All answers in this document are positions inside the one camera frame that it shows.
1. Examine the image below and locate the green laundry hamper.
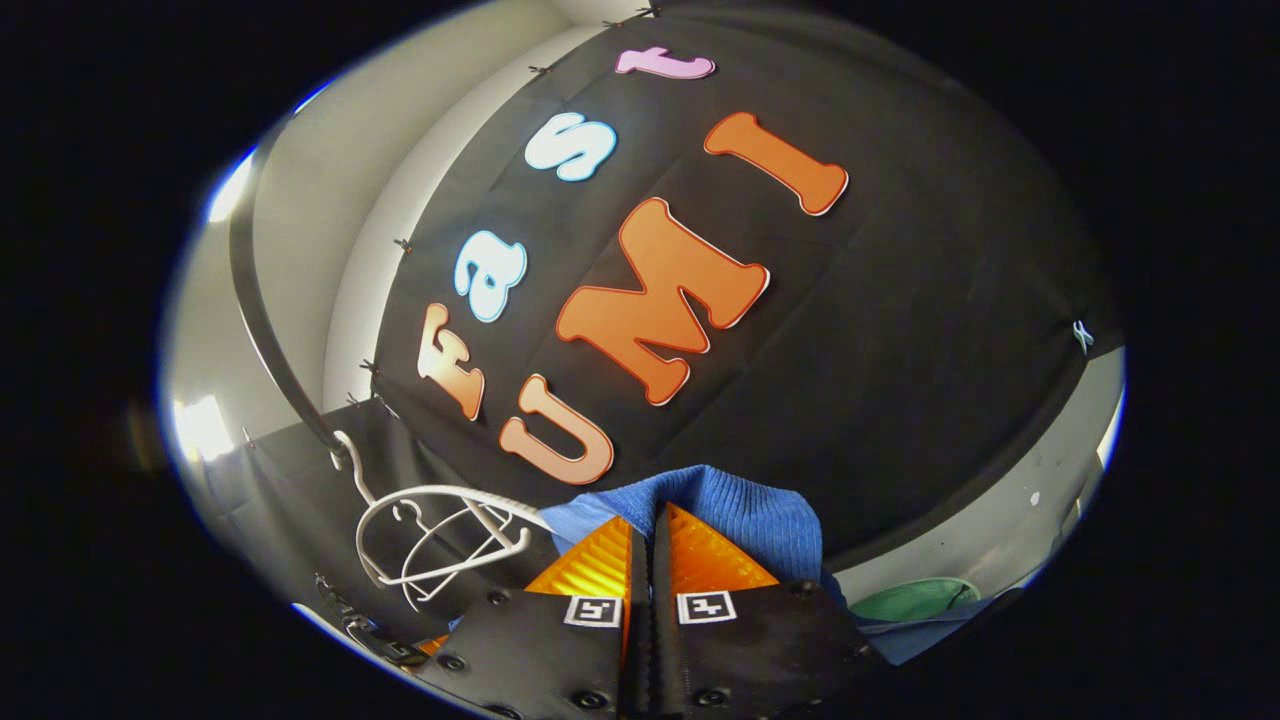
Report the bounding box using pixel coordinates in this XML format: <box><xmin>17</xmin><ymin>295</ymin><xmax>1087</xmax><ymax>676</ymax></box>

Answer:
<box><xmin>850</xmin><ymin>577</ymin><xmax>986</xmax><ymax>623</ymax></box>

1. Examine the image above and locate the white plastic clothes hanger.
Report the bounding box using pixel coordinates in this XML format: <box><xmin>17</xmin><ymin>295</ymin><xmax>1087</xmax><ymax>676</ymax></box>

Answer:
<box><xmin>330</xmin><ymin>430</ymin><xmax>553</xmax><ymax>591</ymax></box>
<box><xmin>395</xmin><ymin>500</ymin><xmax>521</xmax><ymax>613</ymax></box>

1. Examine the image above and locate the black metal clothes rack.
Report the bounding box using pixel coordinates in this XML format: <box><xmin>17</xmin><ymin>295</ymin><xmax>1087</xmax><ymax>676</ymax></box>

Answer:
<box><xmin>228</xmin><ymin>115</ymin><xmax>347</xmax><ymax>457</ymax></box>

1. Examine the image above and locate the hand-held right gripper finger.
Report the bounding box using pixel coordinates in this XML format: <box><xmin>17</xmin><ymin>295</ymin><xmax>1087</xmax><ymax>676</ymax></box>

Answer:
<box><xmin>650</xmin><ymin>502</ymin><xmax>891</xmax><ymax>720</ymax></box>
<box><xmin>412</xmin><ymin>515</ymin><xmax>652</xmax><ymax>720</ymax></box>

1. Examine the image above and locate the ceiling light panel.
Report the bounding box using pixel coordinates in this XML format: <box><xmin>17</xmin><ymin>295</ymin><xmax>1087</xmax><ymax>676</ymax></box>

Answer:
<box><xmin>173</xmin><ymin>394</ymin><xmax>237</xmax><ymax>463</ymax></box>

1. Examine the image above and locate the blue corduroy jacket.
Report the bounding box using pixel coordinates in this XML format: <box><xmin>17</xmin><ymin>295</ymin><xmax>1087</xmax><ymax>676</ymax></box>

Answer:
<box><xmin>538</xmin><ymin>463</ymin><xmax>991</xmax><ymax>667</ymax></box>

